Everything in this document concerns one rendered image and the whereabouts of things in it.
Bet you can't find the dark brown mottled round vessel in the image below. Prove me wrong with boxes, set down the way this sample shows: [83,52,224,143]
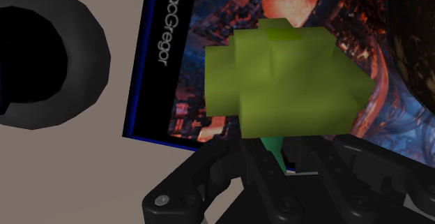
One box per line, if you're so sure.
[386,0,435,116]

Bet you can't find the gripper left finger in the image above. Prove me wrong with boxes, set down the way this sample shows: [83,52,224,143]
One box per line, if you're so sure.
[142,137,307,224]

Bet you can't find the book with orange blue cover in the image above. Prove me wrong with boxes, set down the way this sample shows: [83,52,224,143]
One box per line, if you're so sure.
[122,0,435,170]

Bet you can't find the dark grey round cup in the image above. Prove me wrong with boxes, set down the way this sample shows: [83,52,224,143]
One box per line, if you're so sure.
[0,0,112,131]

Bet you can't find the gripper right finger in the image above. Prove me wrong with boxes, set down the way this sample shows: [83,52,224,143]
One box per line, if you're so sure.
[282,133,435,224]

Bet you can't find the green blocky toy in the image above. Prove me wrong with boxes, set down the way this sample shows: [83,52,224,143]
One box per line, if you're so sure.
[204,17,376,175]

